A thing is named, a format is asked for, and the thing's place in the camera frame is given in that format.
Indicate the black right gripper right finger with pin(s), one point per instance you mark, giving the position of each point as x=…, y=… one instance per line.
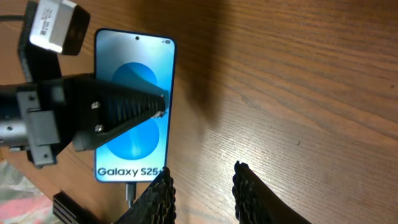
x=256, y=203

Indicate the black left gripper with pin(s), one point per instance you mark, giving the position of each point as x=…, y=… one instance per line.
x=76, y=109

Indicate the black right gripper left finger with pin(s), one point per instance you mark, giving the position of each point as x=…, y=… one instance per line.
x=156, y=205

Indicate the blue Galaxy smartphone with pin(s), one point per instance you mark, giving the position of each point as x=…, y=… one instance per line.
x=147, y=63

